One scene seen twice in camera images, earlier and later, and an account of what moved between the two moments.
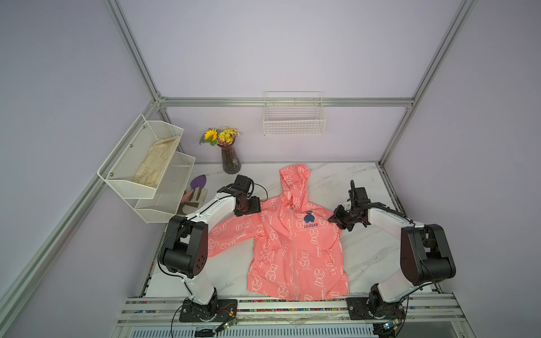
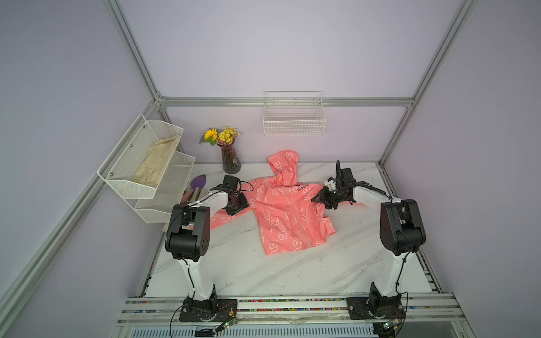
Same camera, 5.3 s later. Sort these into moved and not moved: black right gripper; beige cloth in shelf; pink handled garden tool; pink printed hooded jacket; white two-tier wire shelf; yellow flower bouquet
Moved: pink printed hooded jacket; black right gripper
Not moved: yellow flower bouquet; pink handled garden tool; white two-tier wire shelf; beige cloth in shelf
